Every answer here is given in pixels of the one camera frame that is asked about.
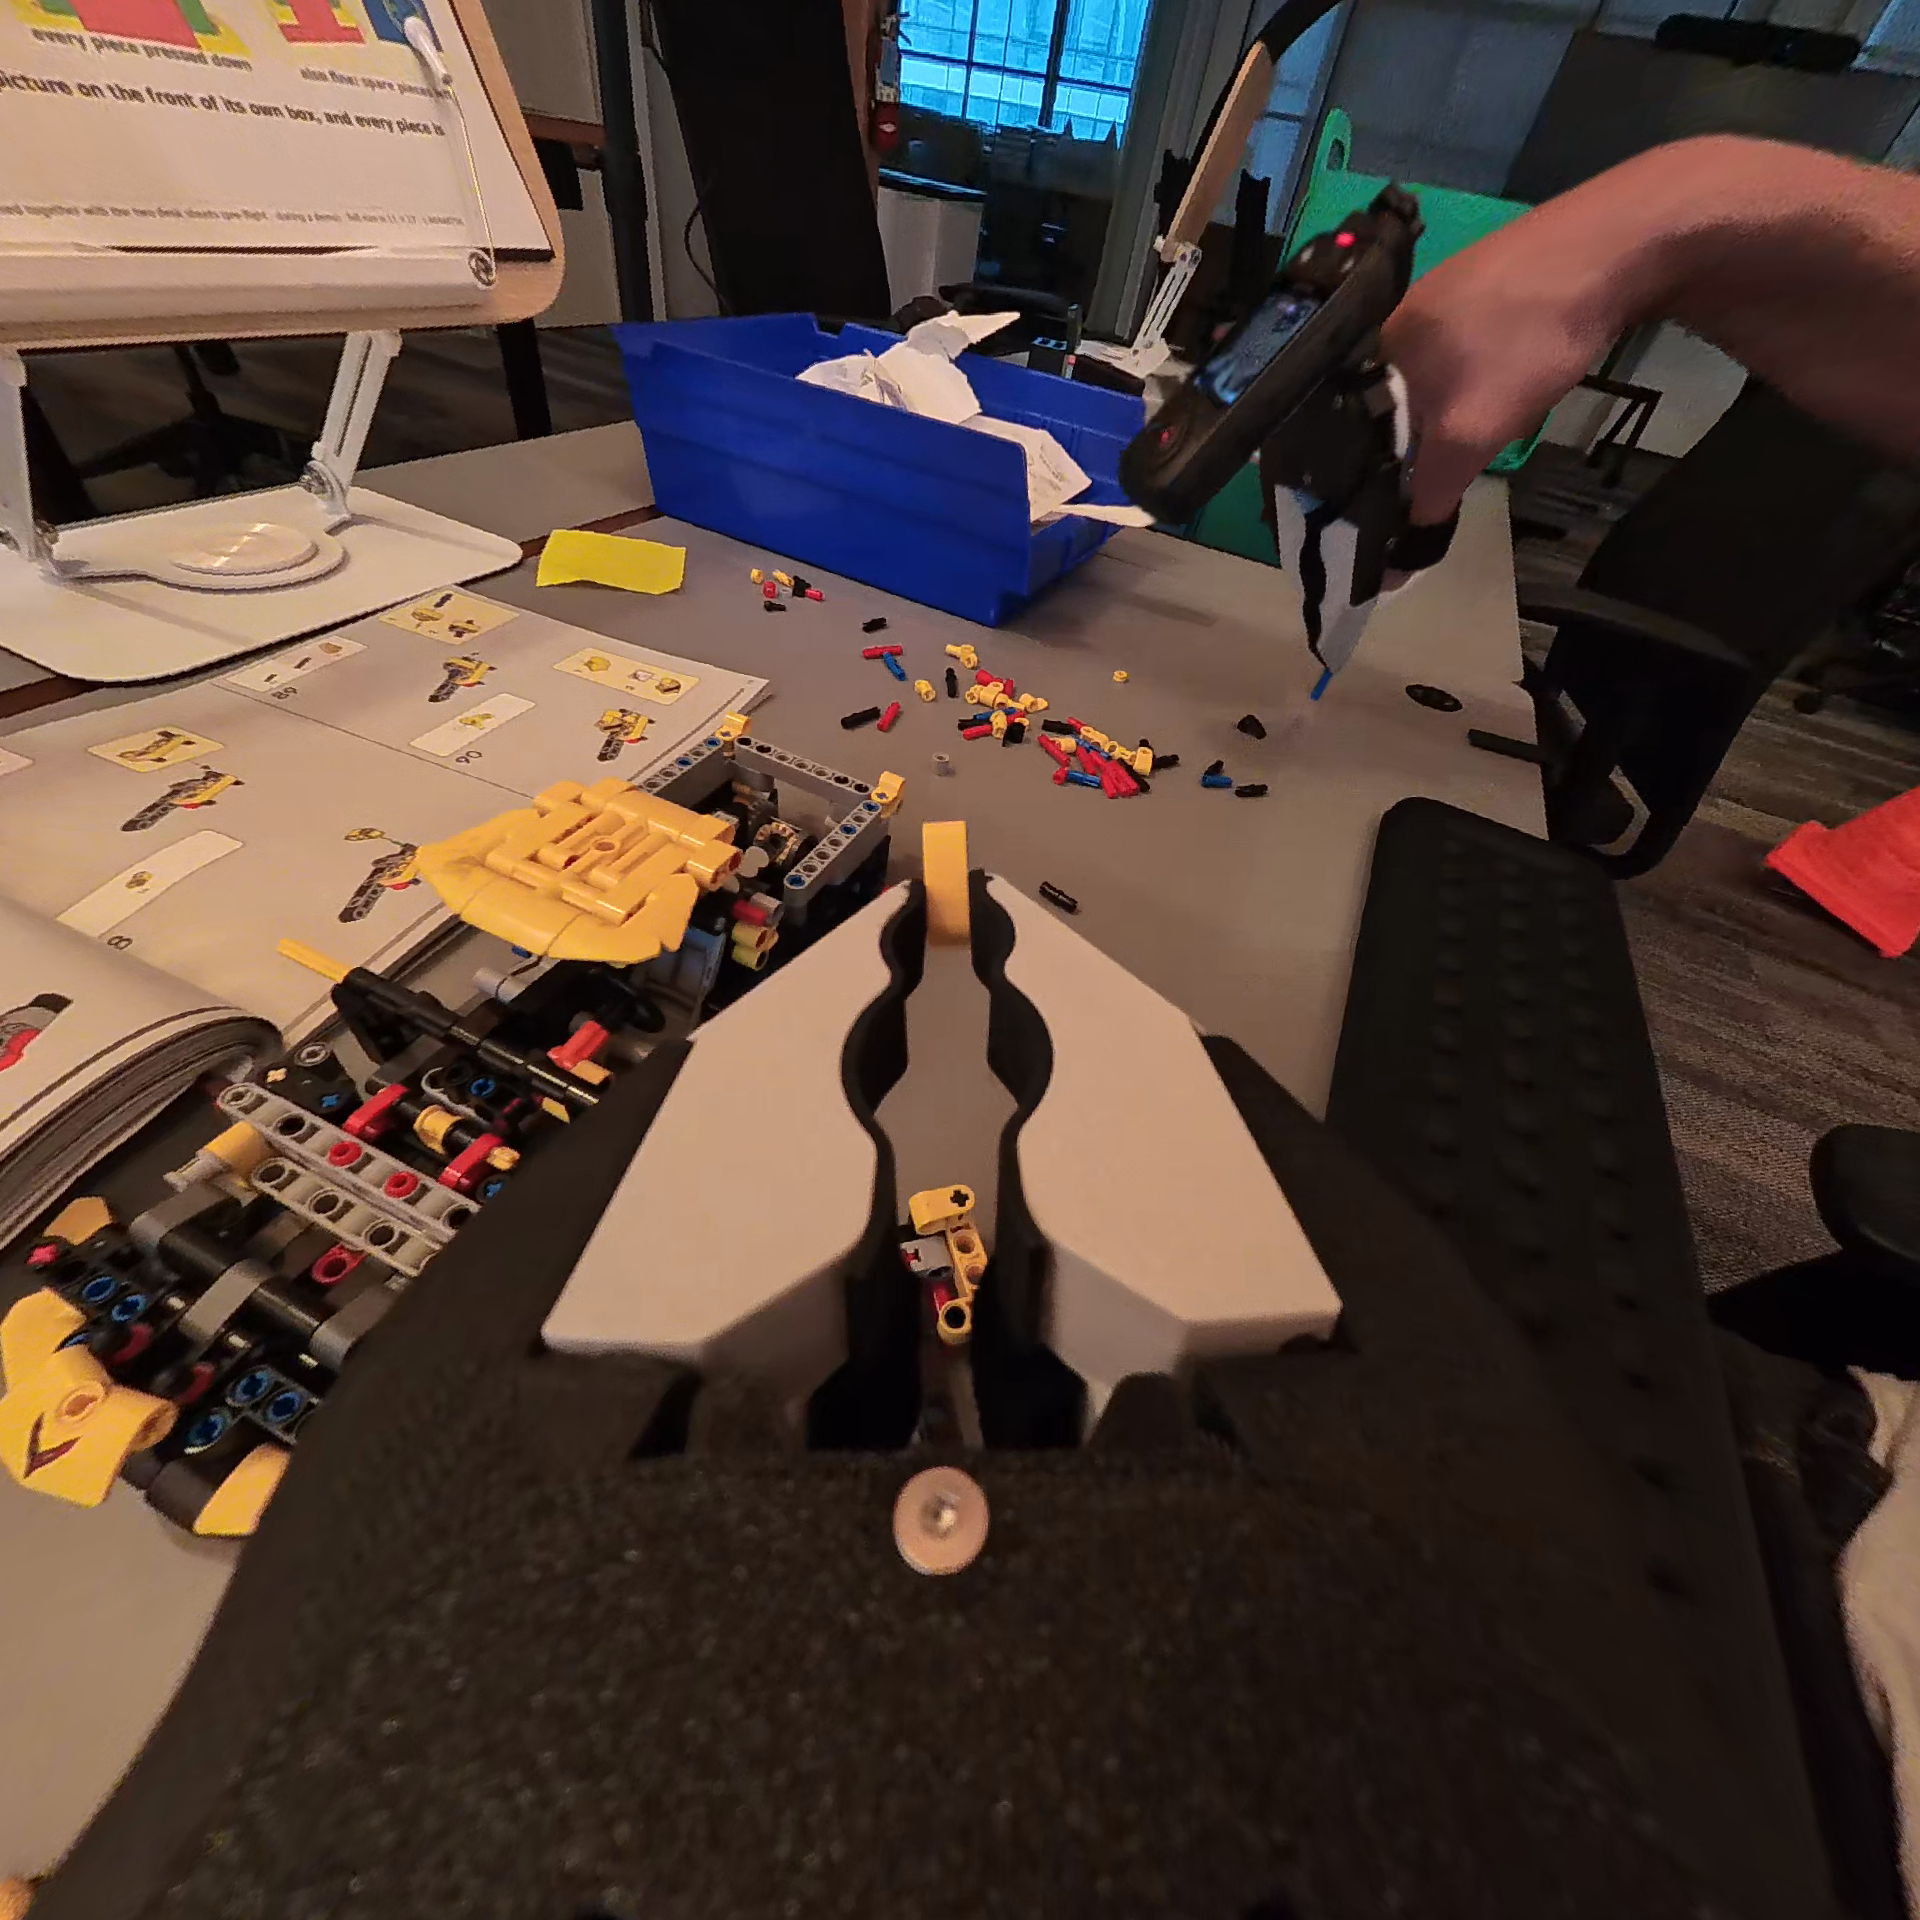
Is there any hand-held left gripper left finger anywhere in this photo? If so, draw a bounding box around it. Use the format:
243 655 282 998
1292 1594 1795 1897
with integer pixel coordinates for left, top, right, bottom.
545 882 921 1451

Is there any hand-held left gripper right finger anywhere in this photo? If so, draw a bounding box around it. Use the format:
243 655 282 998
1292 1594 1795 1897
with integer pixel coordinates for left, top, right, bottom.
972 872 1341 1449

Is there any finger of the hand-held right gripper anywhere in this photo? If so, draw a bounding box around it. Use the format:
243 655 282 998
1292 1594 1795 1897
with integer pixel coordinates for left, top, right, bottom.
1270 484 1332 665
1320 521 1419 674

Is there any small yellow black brick assembly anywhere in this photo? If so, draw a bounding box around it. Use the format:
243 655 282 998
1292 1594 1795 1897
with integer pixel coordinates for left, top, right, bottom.
900 1183 992 1347

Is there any pile of small connector pins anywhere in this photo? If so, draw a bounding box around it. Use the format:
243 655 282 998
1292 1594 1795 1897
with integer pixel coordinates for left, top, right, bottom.
747 562 1273 918

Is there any yellow black brick car model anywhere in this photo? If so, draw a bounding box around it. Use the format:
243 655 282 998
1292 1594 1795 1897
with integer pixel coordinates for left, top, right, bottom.
0 712 910 1538

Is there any person's right forearm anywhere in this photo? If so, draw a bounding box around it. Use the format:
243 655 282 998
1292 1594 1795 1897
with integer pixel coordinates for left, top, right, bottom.
1560 135 1920 438

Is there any grey desk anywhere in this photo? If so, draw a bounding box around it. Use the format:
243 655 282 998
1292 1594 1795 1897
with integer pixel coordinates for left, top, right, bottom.
0 420 1548 1876

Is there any person's right hand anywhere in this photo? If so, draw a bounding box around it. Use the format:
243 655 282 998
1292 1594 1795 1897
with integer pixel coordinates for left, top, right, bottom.
1382 251 1617 523

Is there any wooden board on stand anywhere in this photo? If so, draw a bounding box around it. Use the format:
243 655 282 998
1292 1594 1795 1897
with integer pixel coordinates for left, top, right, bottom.
1141 38 1278 355

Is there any white paper scrap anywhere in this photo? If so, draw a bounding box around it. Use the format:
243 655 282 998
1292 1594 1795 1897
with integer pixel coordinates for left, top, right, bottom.
1024 434 1157 531

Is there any black office chair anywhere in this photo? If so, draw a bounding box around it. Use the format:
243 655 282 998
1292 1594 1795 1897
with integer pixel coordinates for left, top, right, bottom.
1476 376 1920 888

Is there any white crumpled paper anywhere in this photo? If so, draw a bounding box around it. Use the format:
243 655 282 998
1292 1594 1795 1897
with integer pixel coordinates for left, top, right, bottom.
795 306 1022 438

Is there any large paned window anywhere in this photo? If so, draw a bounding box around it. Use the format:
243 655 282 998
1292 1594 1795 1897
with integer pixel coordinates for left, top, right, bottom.
892 0 1157 145

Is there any blue plastic bin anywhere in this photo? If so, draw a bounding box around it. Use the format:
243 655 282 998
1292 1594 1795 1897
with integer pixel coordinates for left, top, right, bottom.
614 312 1150 630

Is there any red bag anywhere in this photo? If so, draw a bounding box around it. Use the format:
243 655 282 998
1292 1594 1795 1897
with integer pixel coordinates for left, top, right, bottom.
1763 786 1920 963

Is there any black flat screen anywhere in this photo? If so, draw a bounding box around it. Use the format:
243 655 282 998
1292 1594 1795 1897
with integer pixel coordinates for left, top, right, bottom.
645 0 893 319

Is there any open instruction booklet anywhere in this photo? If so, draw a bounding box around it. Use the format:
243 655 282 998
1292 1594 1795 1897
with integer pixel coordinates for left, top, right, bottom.
0 576 776 1249

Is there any yellow flat card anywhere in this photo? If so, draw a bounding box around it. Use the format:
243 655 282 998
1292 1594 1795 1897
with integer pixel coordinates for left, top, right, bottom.
534 529 689 594

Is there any instruction sign on white stand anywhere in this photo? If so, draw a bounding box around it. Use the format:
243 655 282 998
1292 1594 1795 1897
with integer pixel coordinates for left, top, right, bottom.
0 0 564 683

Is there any green bag with handle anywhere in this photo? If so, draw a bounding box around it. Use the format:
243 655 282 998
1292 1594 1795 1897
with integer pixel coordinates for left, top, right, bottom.
1200 108 1561 564

